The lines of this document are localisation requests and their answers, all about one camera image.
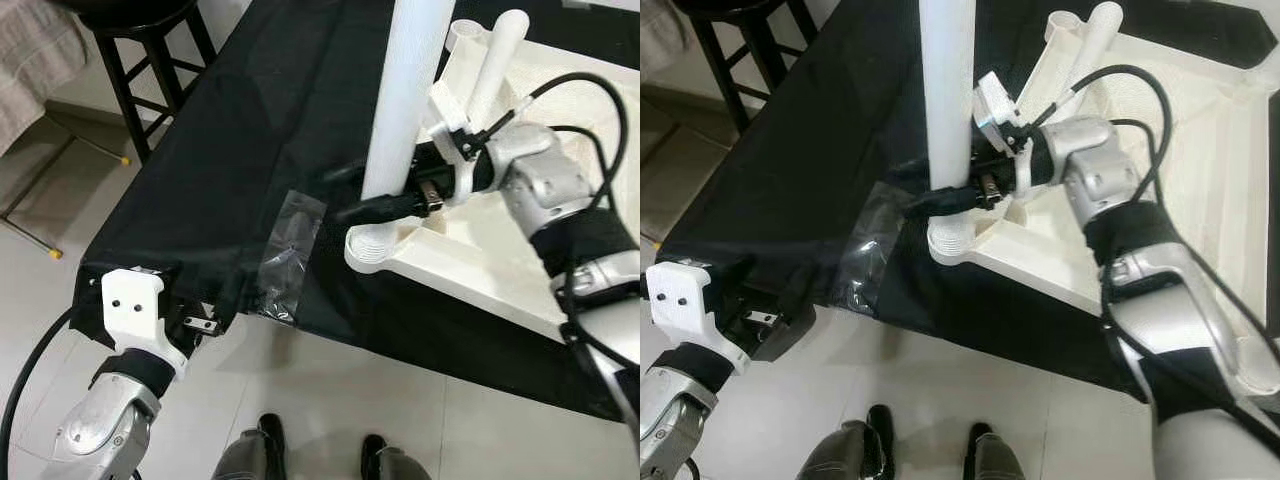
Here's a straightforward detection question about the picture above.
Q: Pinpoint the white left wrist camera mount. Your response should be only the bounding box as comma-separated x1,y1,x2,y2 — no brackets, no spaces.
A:
645,260,746,376
100,267,191,376

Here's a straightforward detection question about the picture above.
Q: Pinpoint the black tablecloth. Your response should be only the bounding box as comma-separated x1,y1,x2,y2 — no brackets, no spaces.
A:
75,0,641,421
655,0,1280,401

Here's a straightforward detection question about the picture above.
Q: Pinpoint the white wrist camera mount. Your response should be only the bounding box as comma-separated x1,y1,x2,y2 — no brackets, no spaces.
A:
428,82,511,206
100,267,191,376
645,260,746,376
972,70,1041,201

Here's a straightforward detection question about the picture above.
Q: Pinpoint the beige cloth covered stand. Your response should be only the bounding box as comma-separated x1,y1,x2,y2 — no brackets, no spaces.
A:
640,0,691,76
0,0,91,156

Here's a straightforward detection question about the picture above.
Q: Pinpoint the white plastic table leg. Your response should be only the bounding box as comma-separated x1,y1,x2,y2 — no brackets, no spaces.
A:
1050,0,1126,111
918,0,986,256
465,10,531,126
348,0,457,259

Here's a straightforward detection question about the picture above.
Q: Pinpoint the white plastic table top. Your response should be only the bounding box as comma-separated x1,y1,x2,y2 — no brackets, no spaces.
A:
928,10,1280,396
343,20,641,346

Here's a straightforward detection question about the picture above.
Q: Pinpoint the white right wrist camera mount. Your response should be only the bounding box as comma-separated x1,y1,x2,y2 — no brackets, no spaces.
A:
972,70,1041,201
428,82,511,206

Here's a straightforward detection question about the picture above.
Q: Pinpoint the black wooden stool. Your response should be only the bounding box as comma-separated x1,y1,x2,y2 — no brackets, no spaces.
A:
78,0,219,166
672,0,821,136

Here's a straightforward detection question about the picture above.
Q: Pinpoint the grey left robot leg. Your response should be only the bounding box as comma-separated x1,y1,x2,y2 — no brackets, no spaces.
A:
805,403,896,480
212,412,289,480

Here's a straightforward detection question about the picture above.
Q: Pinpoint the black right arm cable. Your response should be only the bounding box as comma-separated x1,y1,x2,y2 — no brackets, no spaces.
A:
480,70,641,421
1030,65,1280,431

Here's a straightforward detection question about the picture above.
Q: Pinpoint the grey robot leg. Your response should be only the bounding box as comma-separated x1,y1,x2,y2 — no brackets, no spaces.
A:
212,412,289,480
360,433,433,480
805,403,896,480
962,422,1036,480

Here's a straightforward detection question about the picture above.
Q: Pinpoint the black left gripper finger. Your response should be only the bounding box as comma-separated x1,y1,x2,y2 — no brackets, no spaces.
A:
752,285,819,363
205,262,251,336

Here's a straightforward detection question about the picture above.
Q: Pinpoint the grey right robot leg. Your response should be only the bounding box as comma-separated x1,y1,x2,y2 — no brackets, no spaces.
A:
962,422,1036,480
360,433,433,480

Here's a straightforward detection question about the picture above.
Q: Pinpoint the clear crumpled plastic sheet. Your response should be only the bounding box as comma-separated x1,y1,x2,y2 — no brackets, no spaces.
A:
835,185,906,316
255,190,329,323

